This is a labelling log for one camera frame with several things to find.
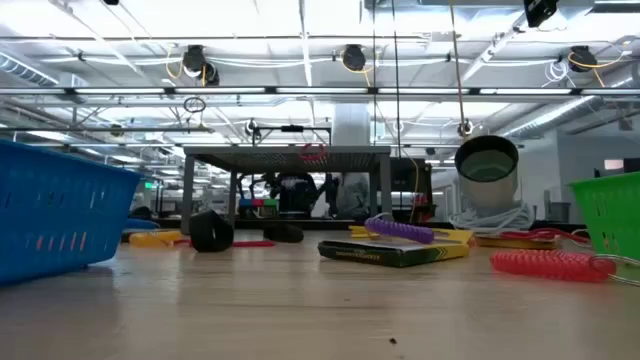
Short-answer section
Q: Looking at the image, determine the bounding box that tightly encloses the white coiled cable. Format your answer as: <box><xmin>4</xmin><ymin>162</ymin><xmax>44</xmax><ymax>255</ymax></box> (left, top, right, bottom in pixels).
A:
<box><xmin>448</xmin><ymin>202</ymin><xmax>536</xmax><ymax>234</ymax></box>

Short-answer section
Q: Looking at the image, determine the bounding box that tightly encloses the yellow hanging cable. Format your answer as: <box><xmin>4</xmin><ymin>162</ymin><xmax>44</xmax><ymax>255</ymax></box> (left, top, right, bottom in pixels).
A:
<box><xmin>447</xmin><ymin>0</ymin><xmax>469</xmax><ymax>142</ymax></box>

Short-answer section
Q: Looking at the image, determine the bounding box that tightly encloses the black camera rig frame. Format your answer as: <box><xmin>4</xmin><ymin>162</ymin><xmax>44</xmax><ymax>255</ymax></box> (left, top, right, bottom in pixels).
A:
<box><xmin>252</xmin><ymin>123</ymin><xmax>332</xmax><ymax>147</ymax></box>

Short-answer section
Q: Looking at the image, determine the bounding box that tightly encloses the long overhead light bar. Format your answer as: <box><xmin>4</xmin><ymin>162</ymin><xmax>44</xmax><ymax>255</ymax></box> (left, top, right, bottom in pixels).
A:
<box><xmin>0</xmin><ymin>85</ymin><xmax>640</xmax><ymax>97</ymax></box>

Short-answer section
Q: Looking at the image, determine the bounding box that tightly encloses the blue plastic basket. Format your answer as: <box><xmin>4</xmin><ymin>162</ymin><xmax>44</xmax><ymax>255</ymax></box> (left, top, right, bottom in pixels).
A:
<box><xmin>0</xmin><ymin>138</ymin><xmax>144</xmax><ymax>287</ymax></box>

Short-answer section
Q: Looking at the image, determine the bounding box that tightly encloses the grey waste bin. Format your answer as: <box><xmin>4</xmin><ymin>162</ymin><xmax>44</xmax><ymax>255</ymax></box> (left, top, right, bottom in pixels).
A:
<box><xmin>548</xmin><ymin>201</ymin><xmax>572</xmax><ymax>224</ymax></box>

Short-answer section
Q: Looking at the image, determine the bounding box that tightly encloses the green plastic basket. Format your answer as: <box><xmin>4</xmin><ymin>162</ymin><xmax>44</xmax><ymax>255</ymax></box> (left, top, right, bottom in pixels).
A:
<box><xmin>568</xmin><ymin>171</ymin><xmax>640</xmax><ymax>264</ymax></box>

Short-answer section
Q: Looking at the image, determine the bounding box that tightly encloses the silver ventilation duct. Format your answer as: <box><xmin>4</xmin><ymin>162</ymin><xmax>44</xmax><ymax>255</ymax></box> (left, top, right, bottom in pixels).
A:
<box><xmin>502</xmin><ymin>93</ymin><xmax>640</xmax><ymax>141</ymax></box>

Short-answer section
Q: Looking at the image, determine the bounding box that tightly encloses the red ring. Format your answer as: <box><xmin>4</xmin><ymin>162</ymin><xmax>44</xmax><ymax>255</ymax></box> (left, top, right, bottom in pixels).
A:
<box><xmin>299</xmin><ymin>143</ymin><xmax>329</xmax><ymax>162</ymax></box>

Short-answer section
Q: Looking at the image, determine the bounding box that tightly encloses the black coil keychain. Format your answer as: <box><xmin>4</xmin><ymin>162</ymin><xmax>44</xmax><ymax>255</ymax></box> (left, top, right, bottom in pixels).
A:
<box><xmin>188</xmin><ymin>209</ymin><xmax>235</xmax><ymax>253</ymax></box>

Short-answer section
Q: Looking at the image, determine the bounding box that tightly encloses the black aluminium table frame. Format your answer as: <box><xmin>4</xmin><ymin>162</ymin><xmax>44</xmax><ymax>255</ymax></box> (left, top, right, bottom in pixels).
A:
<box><xmin>122</xmin><ymin>218</ymin><xmax>586</xmax><ymax>232</ymax></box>

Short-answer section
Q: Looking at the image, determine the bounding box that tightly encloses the black ceiling cable reel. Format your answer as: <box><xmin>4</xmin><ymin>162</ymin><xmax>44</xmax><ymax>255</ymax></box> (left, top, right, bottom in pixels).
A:
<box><xmin>568</xmin><ymin>44</ymin><xmax>599</xmax><ymax>74</ymax></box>
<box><xmin>341</xmin><ymin>43</ymin><xmax>368</xmax><ymax>73</ymax></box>
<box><xmin>181</xmin><ymin>43</ymin><xmax>221</xmax><ymax>87</ymax></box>

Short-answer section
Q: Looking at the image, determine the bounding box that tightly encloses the green yellow crayon box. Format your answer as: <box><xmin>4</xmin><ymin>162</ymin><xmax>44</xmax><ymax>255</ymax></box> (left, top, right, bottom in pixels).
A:
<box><xmin>317</xmin><ymin>237</ymin><xmax>471</xmax><ymax>269</ymax></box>

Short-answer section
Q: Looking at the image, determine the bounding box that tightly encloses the yellow coil keychain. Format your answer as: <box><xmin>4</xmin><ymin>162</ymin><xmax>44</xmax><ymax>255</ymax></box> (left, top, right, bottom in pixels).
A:
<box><xmin>128</xmin><ymin>229</ymin><xmax>185</xmax><ymax>249</ymax></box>

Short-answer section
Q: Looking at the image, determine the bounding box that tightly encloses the purple coil keychain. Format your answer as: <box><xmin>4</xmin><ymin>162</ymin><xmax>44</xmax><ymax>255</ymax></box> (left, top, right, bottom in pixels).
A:
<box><xmin>363</xmin><ymin>211</ymin><xmax>435</xmax><ymax>245</ymax></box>

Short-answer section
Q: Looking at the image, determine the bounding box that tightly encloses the black binder clip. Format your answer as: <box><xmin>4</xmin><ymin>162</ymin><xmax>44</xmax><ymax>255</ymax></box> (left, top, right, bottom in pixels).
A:
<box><xmin>263</xmin><ymin>223</ymin><xmax>305</xmax><ymax>244</ymax></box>

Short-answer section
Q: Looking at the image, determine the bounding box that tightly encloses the grey perforated metal shelf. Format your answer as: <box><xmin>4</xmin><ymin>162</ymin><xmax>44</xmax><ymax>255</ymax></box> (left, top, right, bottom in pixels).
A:
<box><xmin>180</xmin><ymin>144</ymin><xmax>394</xmax><ymax>235</ymax></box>

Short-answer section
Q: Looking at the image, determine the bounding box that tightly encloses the person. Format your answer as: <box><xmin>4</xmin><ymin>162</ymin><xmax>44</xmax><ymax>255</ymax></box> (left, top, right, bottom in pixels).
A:
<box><xmin>269</xmin><ymin>172</ymin><xmax>321</xmax><ymax>220</ymax></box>
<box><xmin>335</xmin><ymin>172</ymin><xmax>372</xmax><ymax>220</ymax></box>

